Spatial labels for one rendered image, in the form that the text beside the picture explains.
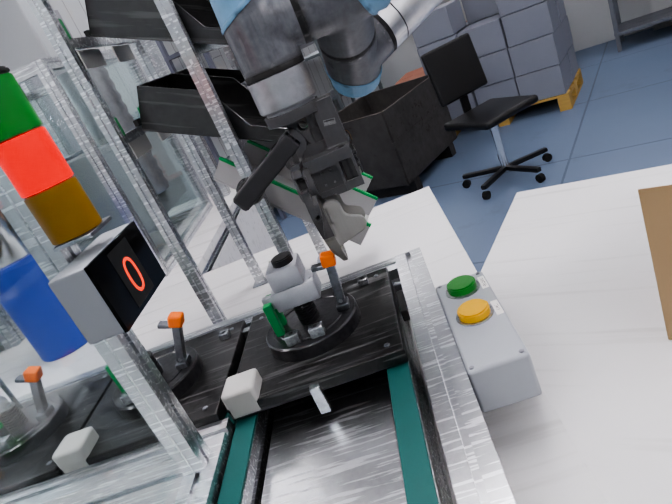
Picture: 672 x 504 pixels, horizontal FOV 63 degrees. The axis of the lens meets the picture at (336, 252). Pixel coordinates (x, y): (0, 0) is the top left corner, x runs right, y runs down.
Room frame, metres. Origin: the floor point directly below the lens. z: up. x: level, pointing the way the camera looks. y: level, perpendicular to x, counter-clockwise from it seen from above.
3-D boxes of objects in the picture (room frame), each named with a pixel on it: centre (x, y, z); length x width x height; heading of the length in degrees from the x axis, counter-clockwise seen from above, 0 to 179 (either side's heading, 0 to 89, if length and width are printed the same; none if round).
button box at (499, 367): (0.59, -0.13, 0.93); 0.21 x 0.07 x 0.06; 171
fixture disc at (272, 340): (0.70, 0.07, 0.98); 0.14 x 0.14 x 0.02
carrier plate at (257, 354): (0.70, 0.07, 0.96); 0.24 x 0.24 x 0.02; 81
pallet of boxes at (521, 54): (4.83, -2.00, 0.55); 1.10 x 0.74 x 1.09; 52
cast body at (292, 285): (0.71, 0.08, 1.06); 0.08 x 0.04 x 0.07; 81
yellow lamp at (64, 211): (0.53, 0.22, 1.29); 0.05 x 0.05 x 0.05
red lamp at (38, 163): (0.53, 0.22, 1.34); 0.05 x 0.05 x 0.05
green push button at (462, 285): (0.66, -0.14, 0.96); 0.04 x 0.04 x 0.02
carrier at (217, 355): (0.74, 0.33, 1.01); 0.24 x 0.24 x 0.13; 81
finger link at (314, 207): (0.67, 0.00, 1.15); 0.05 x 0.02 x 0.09; 171
